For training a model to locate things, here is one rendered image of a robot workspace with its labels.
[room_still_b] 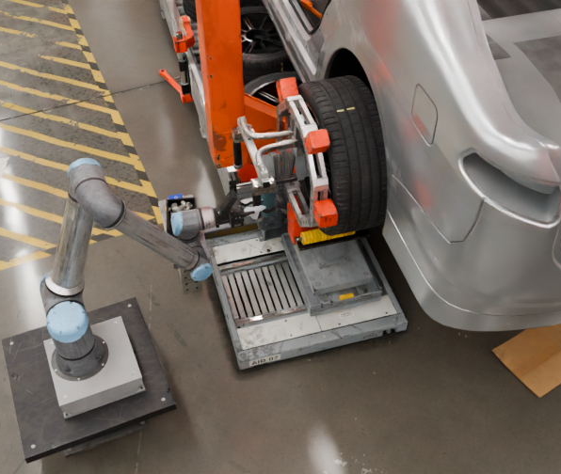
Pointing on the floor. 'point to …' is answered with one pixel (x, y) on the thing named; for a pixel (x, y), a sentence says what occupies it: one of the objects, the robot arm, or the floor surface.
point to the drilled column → (188, 282)
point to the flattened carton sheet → (550, 354)
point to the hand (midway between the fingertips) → (261, 203)
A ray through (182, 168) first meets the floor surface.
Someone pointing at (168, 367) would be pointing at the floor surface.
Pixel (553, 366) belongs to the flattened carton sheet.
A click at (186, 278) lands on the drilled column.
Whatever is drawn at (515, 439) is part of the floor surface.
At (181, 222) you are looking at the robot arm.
